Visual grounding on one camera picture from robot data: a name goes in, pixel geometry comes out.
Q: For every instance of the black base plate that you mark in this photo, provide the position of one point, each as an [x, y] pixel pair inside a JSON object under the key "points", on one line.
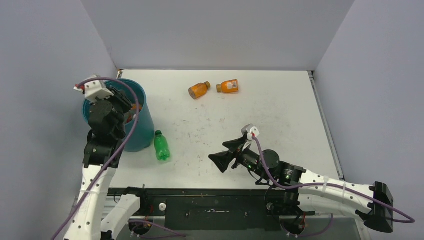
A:
{"points": [[217, 209]]}

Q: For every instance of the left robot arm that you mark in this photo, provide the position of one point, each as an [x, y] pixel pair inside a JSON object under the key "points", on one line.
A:
{"points": [[119, 120]]}

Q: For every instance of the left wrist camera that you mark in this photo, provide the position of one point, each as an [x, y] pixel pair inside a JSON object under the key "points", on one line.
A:
{"points": [[94, 91]]}

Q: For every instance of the small orange juice bottle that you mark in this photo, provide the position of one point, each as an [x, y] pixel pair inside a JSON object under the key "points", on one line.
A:
{"points": [[199, 90]]}

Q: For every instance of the large orange label bottle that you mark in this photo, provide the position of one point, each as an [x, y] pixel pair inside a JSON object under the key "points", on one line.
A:
{"points": [[131, 114]]}

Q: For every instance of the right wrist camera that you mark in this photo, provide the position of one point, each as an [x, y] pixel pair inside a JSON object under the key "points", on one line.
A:
{"points": [[250, 131]]}

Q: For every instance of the teal plastic bin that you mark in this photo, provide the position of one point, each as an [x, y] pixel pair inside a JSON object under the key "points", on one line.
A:
{"points": [[144, 132]]}

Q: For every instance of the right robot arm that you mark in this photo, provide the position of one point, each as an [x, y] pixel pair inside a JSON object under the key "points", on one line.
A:
{"points": [[307, 191]]}

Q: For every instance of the orange bottle with barcode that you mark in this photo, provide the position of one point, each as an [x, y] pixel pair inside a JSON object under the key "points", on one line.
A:
{"points": [[228, 87]]}

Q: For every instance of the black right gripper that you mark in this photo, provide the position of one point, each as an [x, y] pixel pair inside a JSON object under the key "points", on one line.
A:
{"points": [[222, 160]]}

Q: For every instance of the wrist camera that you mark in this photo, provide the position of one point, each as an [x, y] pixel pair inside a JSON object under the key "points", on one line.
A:
{"points": [[250, 131], [94, 91]]}

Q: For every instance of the green plastic bottle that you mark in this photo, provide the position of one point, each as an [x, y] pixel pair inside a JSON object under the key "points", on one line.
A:
{"points": [[161, 146]]}

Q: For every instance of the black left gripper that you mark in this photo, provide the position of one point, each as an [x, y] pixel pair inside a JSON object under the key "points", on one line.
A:
{"points": [[119, 96]]}

